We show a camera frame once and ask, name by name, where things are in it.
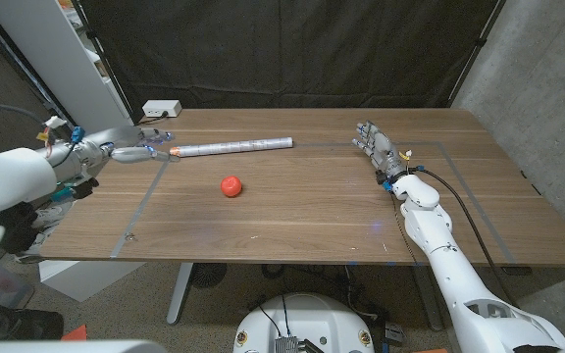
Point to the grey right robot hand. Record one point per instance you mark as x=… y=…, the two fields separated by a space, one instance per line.
x=385 y=149

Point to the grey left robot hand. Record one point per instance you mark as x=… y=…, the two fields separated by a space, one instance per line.
x=96 y=149

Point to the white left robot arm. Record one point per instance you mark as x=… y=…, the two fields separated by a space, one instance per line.
x=8 y=176

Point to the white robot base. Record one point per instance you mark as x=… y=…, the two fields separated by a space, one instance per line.
x=307 y=318

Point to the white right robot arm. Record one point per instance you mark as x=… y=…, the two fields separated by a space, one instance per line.
x=454 y=279

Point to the aluminum foil roll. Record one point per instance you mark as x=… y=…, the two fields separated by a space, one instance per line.
x=233 y=146

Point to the red ball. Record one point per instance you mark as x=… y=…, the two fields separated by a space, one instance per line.
x=231 y=186

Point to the grey tape outline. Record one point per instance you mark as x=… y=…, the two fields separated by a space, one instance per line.
x=141 y=208

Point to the white power strip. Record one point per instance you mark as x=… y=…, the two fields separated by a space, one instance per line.
x=161 y=108

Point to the white sneaker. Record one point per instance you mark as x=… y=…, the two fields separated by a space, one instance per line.
x=49 y=218

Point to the black backdrop stand pole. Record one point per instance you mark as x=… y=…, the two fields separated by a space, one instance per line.
x=481 y=41
x=103 y=59

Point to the white shelf cabinet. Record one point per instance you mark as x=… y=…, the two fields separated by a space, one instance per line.
x=57 y=59

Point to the white floor box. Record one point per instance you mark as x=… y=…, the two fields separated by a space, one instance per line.
x=86 y=279

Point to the black backdrop curtain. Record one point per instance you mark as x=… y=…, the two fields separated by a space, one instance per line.
x=287 y=49

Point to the grey metal table leg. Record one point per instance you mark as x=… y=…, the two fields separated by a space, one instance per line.
x=427 y=299
x=179 y=294

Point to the clear plastic bin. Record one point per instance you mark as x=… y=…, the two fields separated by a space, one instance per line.
x=3 y=287

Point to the black round grille object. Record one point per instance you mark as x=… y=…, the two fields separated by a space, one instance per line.
x=207 y=274

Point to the small grey floor device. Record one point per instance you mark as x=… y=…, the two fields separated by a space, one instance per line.
x=394 y=332

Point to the orange floor object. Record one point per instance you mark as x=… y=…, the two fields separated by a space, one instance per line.
x=429 y=350
x=75 y=334

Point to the black bag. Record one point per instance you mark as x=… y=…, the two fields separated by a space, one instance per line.
x=13 y=323

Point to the white robot torso cover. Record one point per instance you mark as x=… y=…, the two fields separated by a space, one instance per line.
x=66 y=347

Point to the dark metal door frame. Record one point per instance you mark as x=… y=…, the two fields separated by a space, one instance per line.
x=27 y=72

